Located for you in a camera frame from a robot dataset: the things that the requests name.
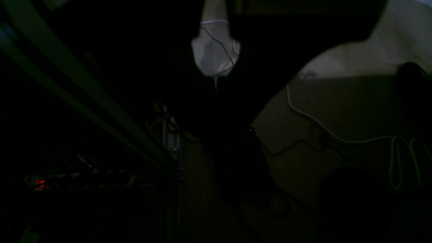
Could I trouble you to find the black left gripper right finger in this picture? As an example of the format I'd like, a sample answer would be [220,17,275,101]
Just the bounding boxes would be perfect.
[216,0,387,142]

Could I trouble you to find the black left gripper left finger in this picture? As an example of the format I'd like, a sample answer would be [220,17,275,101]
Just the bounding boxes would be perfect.
[44,0,216,147]

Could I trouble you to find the power strip with red light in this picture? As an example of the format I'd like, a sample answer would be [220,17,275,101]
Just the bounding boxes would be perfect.
[24,170,136,191]

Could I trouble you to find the thin black floor cable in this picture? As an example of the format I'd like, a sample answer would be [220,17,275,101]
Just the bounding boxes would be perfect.
[200,25,235,78]

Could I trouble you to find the white cable on floor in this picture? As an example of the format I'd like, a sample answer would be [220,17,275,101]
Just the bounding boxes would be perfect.
[286,84,432,190]

